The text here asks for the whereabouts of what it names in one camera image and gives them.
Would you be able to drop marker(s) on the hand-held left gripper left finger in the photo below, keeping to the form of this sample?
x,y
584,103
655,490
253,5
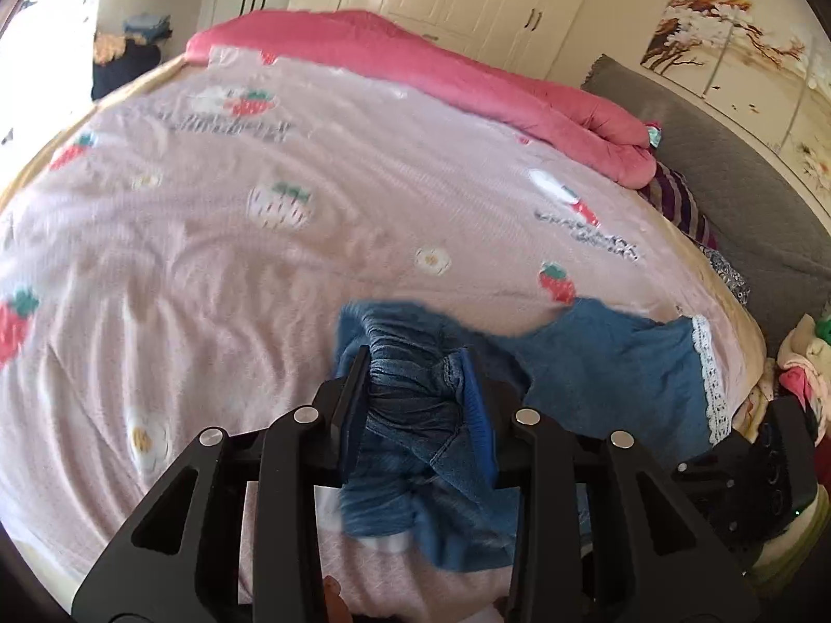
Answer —
x,y
351,416

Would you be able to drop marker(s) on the person's left hand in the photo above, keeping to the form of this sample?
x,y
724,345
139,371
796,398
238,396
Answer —
x,y
336,600

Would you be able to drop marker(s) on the grey padded headboard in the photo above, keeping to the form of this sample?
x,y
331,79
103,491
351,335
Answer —
x,y
733,175

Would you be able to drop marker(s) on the blue denim garment with lace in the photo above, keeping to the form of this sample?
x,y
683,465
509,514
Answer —
x,y
584,363

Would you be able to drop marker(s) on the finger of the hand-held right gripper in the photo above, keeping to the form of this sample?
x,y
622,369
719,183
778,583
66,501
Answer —
x,y
720,474

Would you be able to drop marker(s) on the pink quilt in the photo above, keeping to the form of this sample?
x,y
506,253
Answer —
x,y
422,58

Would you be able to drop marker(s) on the purple striped pillow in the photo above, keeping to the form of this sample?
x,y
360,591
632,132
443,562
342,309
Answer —
x,y
678,201

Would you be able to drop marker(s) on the floral wall painting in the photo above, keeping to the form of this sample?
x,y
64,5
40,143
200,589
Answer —
x,y
733,45

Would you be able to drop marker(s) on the dark blue cloth heap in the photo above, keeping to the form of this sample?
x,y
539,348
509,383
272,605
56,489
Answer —
x,y
123,71

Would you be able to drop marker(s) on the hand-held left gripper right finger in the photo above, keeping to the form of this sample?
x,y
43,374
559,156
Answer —
x,y
481,416

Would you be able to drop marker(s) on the pink strawberry printed bed sheet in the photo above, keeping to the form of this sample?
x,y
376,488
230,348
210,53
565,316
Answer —
x,y
324,259

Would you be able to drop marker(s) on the yellow crumpled cloth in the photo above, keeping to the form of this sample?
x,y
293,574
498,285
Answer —
x,y
109,49

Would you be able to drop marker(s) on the folded blue clothes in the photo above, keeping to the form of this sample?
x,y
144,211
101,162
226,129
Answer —
x,y
148,24

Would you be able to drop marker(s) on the dark floral cloth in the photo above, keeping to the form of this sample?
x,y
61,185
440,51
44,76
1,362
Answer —
x,y
730,276

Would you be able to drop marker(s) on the pile of colourful clothes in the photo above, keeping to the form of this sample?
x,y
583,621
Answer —
x,y
798,354

